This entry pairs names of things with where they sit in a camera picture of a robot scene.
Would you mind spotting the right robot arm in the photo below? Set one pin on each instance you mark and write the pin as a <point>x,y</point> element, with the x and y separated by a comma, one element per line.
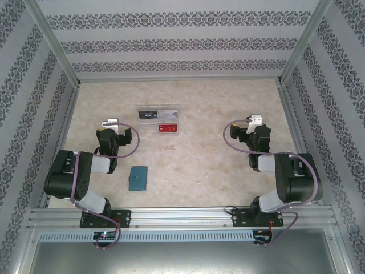
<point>299,182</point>

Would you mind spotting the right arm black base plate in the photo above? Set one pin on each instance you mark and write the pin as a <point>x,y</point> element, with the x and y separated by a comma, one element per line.
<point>242,218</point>

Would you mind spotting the red VIP card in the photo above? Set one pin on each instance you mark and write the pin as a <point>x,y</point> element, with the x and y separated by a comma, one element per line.
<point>168,129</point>

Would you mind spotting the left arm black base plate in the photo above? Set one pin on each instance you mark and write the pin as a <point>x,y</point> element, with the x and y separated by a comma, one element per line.
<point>124,219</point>

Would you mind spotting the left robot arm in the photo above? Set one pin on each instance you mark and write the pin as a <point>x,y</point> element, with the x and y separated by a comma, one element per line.
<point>65,177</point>

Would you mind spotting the aluminium mounting rail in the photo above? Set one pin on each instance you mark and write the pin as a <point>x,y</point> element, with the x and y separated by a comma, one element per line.
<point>182,217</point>

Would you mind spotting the aluminium frame side rail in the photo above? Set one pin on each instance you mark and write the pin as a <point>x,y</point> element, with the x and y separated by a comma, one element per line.
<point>296,134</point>
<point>67,120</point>

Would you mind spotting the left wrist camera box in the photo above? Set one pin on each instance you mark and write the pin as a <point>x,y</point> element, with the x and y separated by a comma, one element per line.
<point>112,122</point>

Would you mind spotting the teal card holder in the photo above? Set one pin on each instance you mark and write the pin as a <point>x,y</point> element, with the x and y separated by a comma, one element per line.
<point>138,179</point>

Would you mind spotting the aluminium frame post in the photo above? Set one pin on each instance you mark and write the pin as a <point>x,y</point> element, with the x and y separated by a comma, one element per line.
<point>305,42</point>
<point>54,45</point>

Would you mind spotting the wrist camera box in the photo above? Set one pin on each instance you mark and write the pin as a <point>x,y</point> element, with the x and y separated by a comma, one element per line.
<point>112,122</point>
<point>255,121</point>

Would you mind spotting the controller board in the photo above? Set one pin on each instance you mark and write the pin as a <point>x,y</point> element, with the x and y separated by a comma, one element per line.
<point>263,236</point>
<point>105,235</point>

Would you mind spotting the black card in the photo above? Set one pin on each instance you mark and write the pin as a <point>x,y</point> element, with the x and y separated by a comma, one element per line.
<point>148,115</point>

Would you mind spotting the left controller board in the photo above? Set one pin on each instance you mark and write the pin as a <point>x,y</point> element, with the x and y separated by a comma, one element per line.
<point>105,235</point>

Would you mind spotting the aluminium frame cross rail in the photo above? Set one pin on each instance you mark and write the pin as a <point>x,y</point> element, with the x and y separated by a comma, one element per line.
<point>179,79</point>

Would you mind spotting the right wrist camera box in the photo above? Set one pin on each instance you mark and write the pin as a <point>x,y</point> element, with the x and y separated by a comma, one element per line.
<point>255,121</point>

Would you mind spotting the right controller board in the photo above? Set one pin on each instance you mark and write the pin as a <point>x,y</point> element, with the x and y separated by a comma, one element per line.
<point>263,236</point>

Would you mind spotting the clear plastic organizer box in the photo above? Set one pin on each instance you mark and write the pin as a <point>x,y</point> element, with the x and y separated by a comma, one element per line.
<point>146,129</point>

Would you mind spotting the grey metal sheet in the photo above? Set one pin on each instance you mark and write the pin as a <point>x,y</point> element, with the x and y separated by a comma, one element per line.
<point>182,258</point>

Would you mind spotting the silver card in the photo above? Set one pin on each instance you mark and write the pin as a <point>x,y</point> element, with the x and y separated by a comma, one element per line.
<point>168,114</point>

